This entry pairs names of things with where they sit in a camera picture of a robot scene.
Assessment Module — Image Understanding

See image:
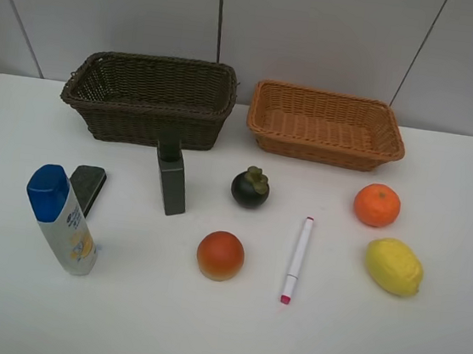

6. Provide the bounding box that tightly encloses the dark purple mangosteen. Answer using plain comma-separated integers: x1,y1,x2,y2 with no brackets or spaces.
231,166,270,209

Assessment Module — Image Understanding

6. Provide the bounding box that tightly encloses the dark green rectangular bottle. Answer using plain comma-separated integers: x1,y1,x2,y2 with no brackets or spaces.
157,128,186,216

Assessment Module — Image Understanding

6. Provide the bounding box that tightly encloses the red orange peach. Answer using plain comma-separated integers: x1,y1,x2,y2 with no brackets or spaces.
196,231,245,282

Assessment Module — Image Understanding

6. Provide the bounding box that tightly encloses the white pink-capped marker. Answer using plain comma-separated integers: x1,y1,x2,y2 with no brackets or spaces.
279,216,314,305

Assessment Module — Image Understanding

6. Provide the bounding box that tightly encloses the orange tangerine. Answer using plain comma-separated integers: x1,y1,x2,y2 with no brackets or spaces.
353,183,401,228

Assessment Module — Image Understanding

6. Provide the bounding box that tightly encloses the blue whiteboard eraser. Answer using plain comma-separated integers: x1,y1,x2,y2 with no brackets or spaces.
70,165,107,218

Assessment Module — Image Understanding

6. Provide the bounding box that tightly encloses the yellow lemon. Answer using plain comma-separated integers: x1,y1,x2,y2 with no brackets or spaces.
364,238,424,297

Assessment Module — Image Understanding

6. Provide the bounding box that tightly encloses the white blue-capped shampoo bottle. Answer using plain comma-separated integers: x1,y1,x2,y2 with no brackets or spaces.
26,164,98,276

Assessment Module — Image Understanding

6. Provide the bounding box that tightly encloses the orange wicker basket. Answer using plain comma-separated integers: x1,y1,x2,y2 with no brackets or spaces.
246,80,405,171

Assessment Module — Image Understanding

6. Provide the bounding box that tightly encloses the dark brown wicker basket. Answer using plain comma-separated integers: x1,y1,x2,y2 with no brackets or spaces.
60,52,238,151

